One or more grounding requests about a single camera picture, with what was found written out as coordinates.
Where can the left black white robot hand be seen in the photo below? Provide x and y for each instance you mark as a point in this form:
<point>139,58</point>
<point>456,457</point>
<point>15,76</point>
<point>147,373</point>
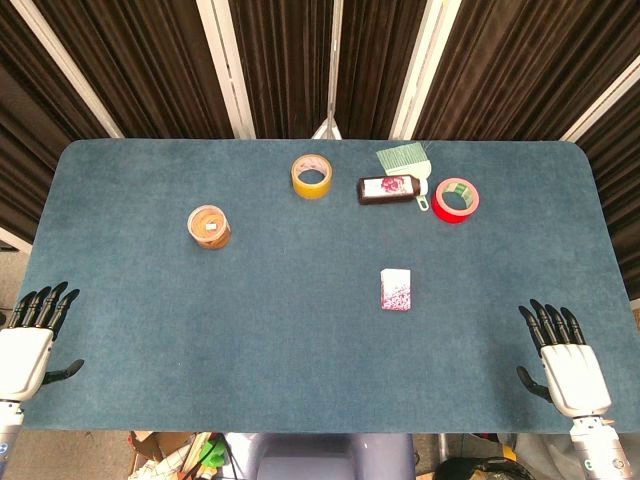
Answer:
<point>22,357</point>

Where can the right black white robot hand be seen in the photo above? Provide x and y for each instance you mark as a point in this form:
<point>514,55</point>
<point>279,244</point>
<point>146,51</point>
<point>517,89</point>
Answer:
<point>575,375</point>

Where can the floral card deck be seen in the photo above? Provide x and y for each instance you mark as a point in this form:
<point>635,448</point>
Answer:
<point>395,292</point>

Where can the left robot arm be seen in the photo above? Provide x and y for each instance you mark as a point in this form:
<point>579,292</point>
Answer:
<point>7,430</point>

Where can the black bag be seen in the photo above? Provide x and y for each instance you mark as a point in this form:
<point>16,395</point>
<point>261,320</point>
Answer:
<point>475,470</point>

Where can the metal table leg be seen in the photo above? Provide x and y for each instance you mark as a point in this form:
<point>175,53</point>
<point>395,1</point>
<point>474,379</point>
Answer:
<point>443,445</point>

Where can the cardboard box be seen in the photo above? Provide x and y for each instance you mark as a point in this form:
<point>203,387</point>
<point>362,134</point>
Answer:
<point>160,445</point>

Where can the red tape roll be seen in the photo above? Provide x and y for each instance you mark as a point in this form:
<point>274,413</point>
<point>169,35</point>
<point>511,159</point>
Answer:
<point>450,216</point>

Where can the dark brown curtain panel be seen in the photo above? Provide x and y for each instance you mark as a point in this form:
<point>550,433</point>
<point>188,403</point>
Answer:
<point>525,60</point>
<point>280,65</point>
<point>375,60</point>
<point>620,175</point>
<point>150,65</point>
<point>30,125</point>

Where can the green plastic object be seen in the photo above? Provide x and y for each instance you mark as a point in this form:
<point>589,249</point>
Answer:
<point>214,452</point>

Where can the clear jar of rubber bands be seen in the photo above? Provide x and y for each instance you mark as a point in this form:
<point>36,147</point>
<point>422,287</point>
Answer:
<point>209,227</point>

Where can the brown bottle with floral label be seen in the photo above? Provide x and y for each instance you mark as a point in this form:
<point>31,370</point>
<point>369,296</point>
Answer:
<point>390,190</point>

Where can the blue felt table cover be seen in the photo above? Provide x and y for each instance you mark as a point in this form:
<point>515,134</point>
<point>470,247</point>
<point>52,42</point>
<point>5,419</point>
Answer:
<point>300,350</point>

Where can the blue-grey robot torso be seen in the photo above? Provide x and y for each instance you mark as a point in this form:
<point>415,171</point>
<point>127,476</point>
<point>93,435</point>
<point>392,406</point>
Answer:
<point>310,460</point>

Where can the green plastic comb brush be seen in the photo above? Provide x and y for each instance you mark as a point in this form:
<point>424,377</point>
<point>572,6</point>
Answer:
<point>400,157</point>

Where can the yellow tape roll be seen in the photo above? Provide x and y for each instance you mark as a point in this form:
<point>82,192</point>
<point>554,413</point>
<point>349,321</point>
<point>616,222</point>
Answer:
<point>312,192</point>

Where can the thin white frame post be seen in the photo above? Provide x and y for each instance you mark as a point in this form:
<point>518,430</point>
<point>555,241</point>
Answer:
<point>332,60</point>

